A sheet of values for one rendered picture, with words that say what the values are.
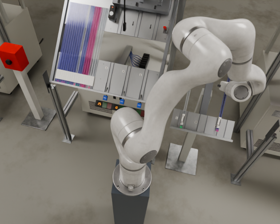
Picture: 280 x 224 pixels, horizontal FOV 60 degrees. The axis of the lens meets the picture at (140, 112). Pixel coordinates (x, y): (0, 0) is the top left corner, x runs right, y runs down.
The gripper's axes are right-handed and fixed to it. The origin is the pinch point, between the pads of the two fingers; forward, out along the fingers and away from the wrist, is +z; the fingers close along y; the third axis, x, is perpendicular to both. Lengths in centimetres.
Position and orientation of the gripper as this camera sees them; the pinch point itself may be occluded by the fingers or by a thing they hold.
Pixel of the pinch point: (226, 86)
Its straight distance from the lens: 141.9
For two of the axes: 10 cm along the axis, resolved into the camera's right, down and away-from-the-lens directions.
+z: 1.6, -1.8, 9.7
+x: -1.9, 9.6, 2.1
